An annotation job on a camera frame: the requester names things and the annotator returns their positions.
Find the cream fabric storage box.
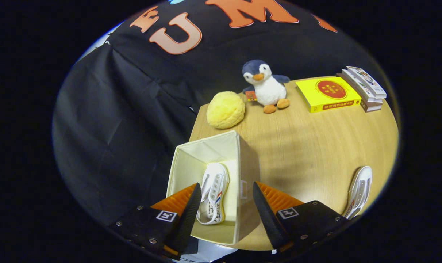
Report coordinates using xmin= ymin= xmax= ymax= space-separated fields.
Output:
xmin=166 ymin=130 xmax=261 ymax=246

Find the white illustrated cover book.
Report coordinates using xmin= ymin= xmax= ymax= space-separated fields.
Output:
xmin=346 ymin=66 xmax=387 ymax=99

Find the penguin plush toy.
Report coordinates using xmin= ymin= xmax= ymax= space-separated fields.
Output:
xmin=242 ymin=60 xmax=291 ymax=114

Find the white canvas shoe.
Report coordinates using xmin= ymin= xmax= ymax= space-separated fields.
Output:
xmin=196 ymin=163 xmax=230 ymax=225
xmin=343 ymin=166 xmax=373 ymax=220

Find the brown thick book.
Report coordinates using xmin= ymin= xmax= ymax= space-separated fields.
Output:
xmin=336 ymin=73 xmax=383 ymax=113

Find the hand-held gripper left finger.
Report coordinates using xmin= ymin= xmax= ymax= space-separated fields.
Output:
xmin=109 ymin=183 xmax=202 ymax=260

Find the thin white book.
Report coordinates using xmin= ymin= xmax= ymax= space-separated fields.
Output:
xmin=341 ymin=69 xmax=384 ymax=104

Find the yellow book with red circle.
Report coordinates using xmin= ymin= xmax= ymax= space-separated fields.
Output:
xmin=296 ymin=77 xmax=362 ymax=113

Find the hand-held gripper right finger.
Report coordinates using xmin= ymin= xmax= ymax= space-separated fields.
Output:
xmin=253 ymin=182 xmax=353 ymax=252

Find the yellow round bread plush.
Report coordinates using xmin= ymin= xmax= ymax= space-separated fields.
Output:
xmin=206 ymin=91 xmax=246 ymax=129

